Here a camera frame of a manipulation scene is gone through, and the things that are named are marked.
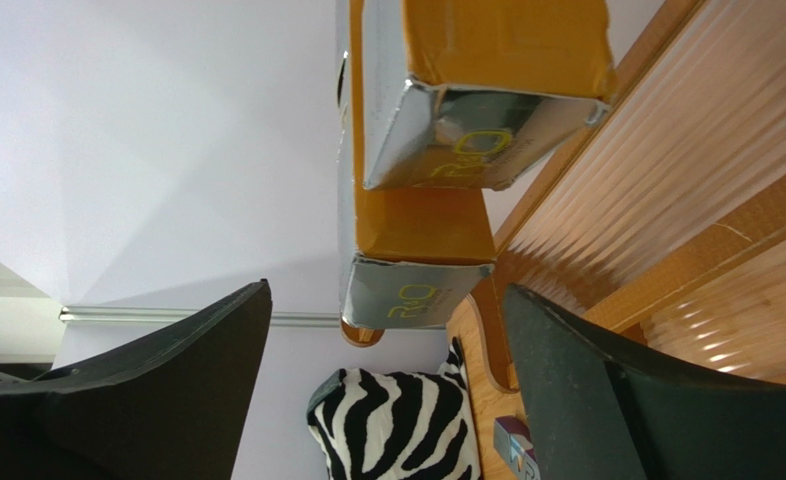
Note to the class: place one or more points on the zebra pattern cushion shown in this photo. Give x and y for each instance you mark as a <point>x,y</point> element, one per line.
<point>399,425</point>

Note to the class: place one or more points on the orange white R.O.C.S. toothpaste box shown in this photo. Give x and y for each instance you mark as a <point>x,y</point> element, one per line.
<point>472,94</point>

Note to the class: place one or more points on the silver yellow R.O.C.S. toothpaste box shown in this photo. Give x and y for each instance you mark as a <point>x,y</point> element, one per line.
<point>408,257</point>

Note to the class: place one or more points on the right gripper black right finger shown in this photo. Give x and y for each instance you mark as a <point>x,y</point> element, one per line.
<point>602,406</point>

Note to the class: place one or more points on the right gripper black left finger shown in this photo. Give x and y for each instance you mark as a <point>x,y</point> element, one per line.
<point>169,405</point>

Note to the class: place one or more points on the purple white R.O.C.S. toothpaste box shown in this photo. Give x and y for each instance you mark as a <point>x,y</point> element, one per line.
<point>511,438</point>

